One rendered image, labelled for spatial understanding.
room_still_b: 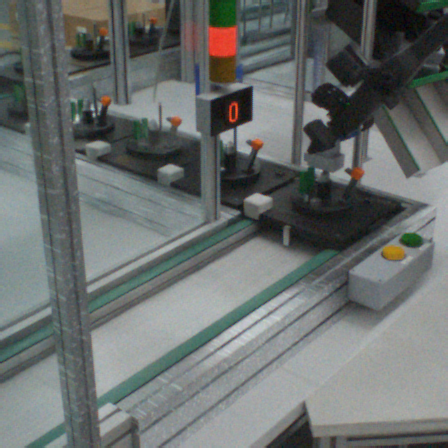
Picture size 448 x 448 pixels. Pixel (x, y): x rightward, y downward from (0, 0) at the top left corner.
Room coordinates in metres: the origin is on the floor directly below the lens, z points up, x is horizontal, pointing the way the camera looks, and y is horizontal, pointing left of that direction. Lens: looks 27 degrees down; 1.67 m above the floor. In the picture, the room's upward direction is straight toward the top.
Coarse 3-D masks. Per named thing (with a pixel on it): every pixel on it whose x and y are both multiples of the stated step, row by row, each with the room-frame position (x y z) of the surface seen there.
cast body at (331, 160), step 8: (336, 144) 1.48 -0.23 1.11; (304, 152) 1.52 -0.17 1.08; (320, 152) 1.48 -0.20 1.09; (328, 152) 1.47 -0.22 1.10; (336, 152) 1.49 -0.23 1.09; (304, 160) 1.52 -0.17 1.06; (312, 160) 1.49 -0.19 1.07; (320, 160) 1.48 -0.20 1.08; (328, 160) 1.46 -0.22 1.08; (336, 160) 1.46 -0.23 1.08; (320, 168) 1.48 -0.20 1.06; (328, 168) 1.46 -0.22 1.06; (336, 168) 1.47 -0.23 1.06
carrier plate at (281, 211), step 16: (288, 192) 1.56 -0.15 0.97; (368, 192) 1.56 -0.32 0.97; (272, 208) 1.48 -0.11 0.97; (288, 208) 1.48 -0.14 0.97; (368, 208) 1.48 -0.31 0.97; (384, 208) 1.48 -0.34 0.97; (272, 224) 1.43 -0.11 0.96; (288, 224) 1.40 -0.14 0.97; (304, 224) 1.40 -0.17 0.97; (320, 224) 1.40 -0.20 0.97; (336, 224) 1.40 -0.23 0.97; (352, 224) 1.40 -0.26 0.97; (368, 224) 1.40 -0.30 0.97; (320, 240) 1.35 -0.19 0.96; (336, 240) 1.33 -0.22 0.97; (352, 240) 1.36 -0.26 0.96
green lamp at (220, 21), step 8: (208, 0) 1.42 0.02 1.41; (216, 0) 1.40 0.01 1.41; (224, 0) 1.40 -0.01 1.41; (232, 0) 1.41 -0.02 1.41; (208, 8) 1.42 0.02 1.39; (216, 8) 1.40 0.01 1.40; (224, 8) 1.40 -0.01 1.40; (232, 8) 1.41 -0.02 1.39; (208, 16) 1.42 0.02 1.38; (216, 16) 1.40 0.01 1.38; (224, 16) 1.40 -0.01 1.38; (232, 16) 1.41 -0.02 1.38; (216, 24) 1.40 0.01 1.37; (224, 24) 1.40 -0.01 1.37; (232, 24) 1.41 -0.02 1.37
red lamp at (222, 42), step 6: (210, 30) 1.41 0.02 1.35; (216, 30) 1.40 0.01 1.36; (222, 30) 1.40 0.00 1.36; (228, 30) 1.40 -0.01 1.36; (234, 30) 1.41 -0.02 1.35; (210, 36) 1.41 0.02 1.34; (216, 36) 1.40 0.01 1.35; (222, 36) 1.40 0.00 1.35; (228, 36) 1.40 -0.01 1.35; (234, 36) 1.41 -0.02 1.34; (210, 42) 1.41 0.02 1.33; (216, 42) 1.40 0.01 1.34; (222, 42) 1.40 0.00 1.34; (228, 42) 1.40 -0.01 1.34; (234, 42) 1.41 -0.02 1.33; (210, 48) 1.41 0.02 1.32; (216, 48) 1.40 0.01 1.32; (222, 48) 1.40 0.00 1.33; (228, 48) 1.40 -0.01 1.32; (234, 48) 1.41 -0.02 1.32; (216, 54) 1.40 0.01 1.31; (222, 54) 1.40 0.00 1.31; (228, 54) 1.40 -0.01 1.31
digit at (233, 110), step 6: (234, 96) 1.41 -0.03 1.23; (240, 96) 1.42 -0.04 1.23; (228, 102) 1.40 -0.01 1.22; (234, 102) 1.41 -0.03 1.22; (240, 102) 1.42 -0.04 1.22; (228, 108) 1.40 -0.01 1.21; (234, 108) 1.41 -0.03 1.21; (240, 108) 1.42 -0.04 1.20; (228, 114) 1.40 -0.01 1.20; (234, 114) 1.41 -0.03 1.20; (240, 114) 1.42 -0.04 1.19; (228, 120) 1.40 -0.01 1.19; (234, 120) 1.41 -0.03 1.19; (240, 120) 1.42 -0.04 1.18; (228, 126) 1.40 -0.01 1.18
